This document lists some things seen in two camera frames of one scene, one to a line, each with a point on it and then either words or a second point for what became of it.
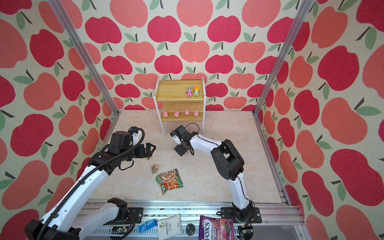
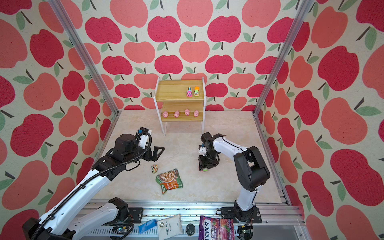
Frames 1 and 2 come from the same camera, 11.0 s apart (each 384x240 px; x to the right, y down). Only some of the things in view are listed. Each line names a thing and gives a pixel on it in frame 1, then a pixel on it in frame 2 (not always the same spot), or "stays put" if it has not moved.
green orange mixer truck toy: [196, 91] stays put
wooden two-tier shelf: [180, 100] stays put
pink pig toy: [187, 112] stays put
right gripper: [178, 150] -> [202, 165]
